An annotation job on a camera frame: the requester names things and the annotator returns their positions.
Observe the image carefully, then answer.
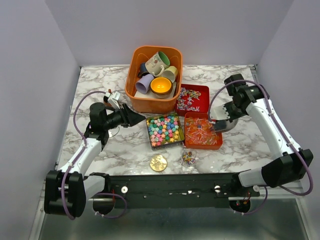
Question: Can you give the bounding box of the dark blue mug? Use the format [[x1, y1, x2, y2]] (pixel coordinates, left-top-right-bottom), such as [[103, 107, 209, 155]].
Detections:
[[137, 62, 149, 78]]

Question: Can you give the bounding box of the steel candy scoop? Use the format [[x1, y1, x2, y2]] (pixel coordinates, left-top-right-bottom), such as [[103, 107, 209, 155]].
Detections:
[[213, 119, 238, 133]]

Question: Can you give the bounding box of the gold tin of star candies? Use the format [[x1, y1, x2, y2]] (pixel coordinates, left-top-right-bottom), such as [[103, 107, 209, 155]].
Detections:
[[145, 112, 185, 151]]

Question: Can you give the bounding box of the orange tray of clear lollipops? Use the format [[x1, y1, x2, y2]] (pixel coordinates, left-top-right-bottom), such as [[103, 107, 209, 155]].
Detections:
[[184, 112, 223, 150]]

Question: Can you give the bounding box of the gold round jar lid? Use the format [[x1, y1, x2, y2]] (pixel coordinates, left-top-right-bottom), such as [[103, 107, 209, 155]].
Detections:
[[149, 154, 168, 172]]

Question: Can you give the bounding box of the lavender plastic cup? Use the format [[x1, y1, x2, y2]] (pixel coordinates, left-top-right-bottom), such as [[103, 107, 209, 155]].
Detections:
[[135, 74, 155, 94]]

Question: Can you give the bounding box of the aluminium frame rail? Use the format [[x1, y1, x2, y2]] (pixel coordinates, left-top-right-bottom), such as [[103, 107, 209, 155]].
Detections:
[[29, 182, 315, 240]]

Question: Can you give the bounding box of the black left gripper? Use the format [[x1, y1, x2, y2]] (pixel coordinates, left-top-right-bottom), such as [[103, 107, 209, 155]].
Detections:
[[103, 102, 146, 130]]

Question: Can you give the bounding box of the orange plastic bin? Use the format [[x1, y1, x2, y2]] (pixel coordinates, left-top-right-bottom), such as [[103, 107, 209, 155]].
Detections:
[[125, 45, 183, 114]]

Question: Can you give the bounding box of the red tray of swirl lollipops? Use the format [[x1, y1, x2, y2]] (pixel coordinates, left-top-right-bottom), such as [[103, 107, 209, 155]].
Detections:
[[174, 84, 210, 116]]

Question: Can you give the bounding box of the pale yellow mug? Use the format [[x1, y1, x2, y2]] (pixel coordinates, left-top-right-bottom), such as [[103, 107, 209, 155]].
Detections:
[[161, 66, 179, 83]]

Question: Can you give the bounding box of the yellow bowl with dark rim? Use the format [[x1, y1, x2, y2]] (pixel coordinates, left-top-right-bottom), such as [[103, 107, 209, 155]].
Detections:
[[150, 77, 173, 98]]

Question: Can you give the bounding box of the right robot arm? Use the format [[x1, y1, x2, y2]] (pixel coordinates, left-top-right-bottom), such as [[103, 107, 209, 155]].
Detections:
[[221, 73, 314, 196]]

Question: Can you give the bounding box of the white floral mug green inside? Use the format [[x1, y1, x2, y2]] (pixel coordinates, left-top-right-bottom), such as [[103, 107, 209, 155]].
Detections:
[[145, 51, 171, 77]]

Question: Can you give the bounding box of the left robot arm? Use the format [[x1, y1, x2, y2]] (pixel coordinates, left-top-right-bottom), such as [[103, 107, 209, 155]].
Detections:
[[44, 102, 146, 220]]

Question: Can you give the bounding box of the clear glass jar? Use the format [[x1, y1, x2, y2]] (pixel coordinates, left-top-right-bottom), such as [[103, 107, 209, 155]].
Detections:
[[180, 149, 199, 172]]

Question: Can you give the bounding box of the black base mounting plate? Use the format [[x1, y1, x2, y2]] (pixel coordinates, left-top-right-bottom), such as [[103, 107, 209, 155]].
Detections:
[[82, 170, 261, 210]]

